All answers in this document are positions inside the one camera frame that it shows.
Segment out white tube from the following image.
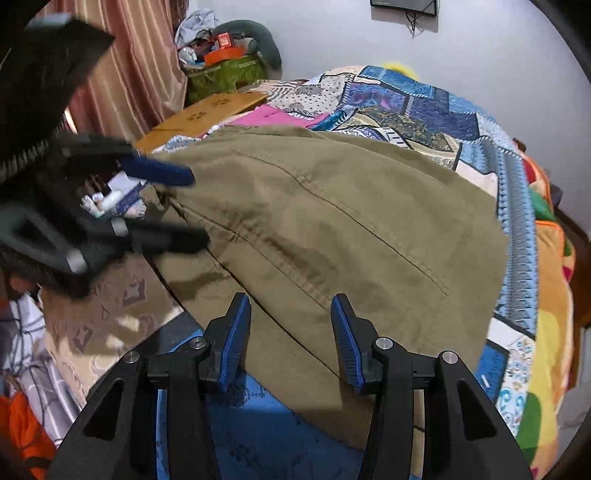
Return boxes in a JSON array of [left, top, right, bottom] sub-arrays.
[[81, 187, 126, 219]]

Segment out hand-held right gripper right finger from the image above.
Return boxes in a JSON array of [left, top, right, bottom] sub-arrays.
[[331, 294, 534, 480]]

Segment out black wall screen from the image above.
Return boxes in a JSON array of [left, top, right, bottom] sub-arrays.
[[369, 0, 439, 17]]

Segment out pink cloth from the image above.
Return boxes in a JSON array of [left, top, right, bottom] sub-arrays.
[[230, 104, 334, 133]]

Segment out orange tray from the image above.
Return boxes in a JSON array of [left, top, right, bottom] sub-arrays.
[[203, 46, 246, 66]]

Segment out grey checked cloth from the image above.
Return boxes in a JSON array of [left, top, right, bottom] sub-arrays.
[[0, 291, 83, 446]]

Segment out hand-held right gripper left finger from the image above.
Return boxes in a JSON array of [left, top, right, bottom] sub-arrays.
[[46, 292, 252, 480]]

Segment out striped pink curtain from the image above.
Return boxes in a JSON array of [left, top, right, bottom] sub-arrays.
[[37, 0, 191, 145]]

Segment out pale blue cloth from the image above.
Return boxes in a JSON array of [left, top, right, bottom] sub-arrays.
[[175, 9, 223, 48]]

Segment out colourful patchwork blanket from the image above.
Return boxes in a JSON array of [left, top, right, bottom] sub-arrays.
[[152, 65, 540, 444]]

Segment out grey neck pillow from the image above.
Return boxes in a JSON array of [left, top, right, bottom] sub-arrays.
[[210, 19, 283, 71]]

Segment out small wooden table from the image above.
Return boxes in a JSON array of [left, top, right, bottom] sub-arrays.
[[134, 91, 269, 154]]

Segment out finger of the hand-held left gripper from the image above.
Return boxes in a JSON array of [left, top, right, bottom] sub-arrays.
[[0, 205, 211, 280], [58, 133, 195, 187]]

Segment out beige patterned sheet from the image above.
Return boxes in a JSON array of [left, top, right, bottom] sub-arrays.
[[41, 251, 186, 408]]

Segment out olive green pants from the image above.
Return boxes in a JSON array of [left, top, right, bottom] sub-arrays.
[[139, 124, 509, 450]]

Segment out yellow cloth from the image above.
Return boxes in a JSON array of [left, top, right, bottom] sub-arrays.
[[382, 60, 419, 80]]

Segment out green patterned box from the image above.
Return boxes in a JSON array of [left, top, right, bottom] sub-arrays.
[[185, 55, 269, 105]]

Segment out orange yellow fleece blanket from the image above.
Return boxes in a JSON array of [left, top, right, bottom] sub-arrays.
[[510, 150, 580, 472]]

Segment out orange cloth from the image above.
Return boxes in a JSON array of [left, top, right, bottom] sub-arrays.
[[0, 394, 57, 472]]

